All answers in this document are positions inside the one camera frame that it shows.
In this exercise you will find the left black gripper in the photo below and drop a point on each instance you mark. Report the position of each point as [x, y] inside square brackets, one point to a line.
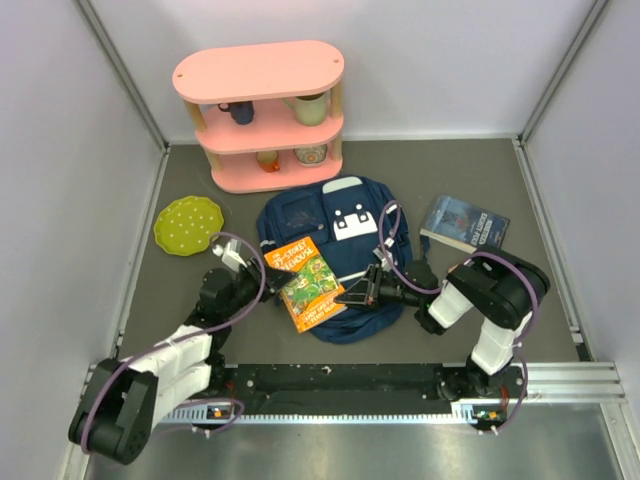
[276, 278]

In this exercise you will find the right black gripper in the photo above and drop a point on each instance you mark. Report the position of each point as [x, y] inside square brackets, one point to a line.
[358, 295]

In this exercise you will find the orange treehouse paperback book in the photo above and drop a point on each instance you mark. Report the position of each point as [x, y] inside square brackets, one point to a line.
[310, 296]

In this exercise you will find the navy blue student backpack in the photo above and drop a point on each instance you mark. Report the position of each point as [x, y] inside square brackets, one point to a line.
[341, 216]

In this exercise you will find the blue Nineteen Eighty-Four book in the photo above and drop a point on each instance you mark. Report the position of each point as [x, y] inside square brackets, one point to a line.
[463, 226]

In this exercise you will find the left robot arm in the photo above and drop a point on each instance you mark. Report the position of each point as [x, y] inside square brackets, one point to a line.
[126, 399]

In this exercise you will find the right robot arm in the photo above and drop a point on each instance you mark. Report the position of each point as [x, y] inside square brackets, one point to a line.
[505, 289]

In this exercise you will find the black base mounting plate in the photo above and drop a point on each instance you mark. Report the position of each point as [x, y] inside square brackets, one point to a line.
[430, 381]

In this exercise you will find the green polka dot plate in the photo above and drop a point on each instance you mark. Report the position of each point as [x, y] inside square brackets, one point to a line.
[186, 225]

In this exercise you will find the small orange cup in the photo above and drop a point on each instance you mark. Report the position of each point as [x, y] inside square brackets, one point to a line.
[268, 161]

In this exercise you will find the patterned ceramic bowl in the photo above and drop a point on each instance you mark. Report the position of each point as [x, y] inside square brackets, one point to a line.
[311, 156]

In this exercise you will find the pink three-tier wooden shelf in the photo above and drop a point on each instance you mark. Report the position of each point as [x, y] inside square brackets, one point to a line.
[263, 74]

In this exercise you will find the dark blue mug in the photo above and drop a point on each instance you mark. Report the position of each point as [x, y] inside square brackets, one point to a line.
[242, 112]

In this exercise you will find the pale green mug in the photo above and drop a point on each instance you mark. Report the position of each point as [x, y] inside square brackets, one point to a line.
[309, 110]

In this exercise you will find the aluminium frame rail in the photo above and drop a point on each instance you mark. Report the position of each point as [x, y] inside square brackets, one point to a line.
[570, 421]

